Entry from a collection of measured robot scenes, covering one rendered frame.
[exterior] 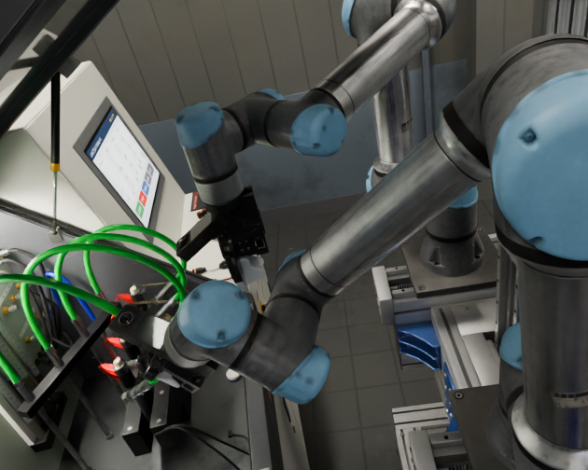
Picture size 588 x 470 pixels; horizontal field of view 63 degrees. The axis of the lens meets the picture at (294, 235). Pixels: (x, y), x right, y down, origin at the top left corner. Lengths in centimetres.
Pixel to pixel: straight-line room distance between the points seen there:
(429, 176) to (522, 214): 18
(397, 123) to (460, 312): 48
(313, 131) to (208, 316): 30
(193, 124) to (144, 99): 256
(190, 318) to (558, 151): 38
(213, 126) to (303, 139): 14
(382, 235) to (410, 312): 70
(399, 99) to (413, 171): 56
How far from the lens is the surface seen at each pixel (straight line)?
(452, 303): 126
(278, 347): 57
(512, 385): 74
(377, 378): 233
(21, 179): 128
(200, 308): 54
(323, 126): 69
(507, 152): 36
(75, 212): 128
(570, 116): 35
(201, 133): 75
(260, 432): 107
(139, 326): 74
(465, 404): 95
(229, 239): 83
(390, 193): 55
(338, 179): 337
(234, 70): 313
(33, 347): 137
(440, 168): 53
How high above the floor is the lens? 181
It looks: 33 degrees down
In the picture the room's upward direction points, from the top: 14 degrees counter-clockwise
